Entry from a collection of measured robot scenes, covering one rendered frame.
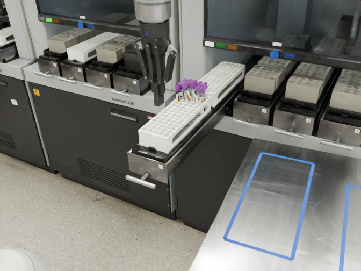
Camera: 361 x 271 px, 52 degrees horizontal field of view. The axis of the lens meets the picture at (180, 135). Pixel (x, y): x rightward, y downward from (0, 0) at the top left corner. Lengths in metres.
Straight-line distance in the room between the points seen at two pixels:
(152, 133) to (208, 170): 0.58
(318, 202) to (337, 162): 0.18
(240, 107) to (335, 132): 0.33
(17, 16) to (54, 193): 0.99
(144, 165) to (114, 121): 0.69
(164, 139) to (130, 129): 0.68
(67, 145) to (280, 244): 1.49
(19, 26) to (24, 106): 0.43
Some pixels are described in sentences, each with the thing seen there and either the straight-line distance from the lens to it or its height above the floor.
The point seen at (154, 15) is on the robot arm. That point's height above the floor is 1.20.
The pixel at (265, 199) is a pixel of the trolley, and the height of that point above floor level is 0.82.
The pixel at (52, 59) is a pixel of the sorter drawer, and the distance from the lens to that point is 1.87.
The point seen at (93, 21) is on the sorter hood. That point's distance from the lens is 1.71.
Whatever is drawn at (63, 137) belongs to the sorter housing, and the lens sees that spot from 2.08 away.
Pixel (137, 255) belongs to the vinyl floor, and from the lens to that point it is 1.88.
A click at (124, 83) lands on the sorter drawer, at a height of 0.78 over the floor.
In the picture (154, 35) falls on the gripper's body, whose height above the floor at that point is 1.15.
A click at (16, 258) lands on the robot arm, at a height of 0.97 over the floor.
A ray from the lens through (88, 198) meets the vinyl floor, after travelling 2.22.
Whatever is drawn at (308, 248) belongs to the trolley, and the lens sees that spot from 0.83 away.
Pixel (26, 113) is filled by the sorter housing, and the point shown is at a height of 0.46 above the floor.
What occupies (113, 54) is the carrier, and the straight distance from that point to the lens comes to 1.69.
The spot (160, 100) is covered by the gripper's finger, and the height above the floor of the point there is 0.95.
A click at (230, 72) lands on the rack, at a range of 1.45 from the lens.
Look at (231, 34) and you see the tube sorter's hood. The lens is 1.37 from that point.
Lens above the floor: 1.43
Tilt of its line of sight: 32 degrees down
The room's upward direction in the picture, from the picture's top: 2 degrees counter-clockwise
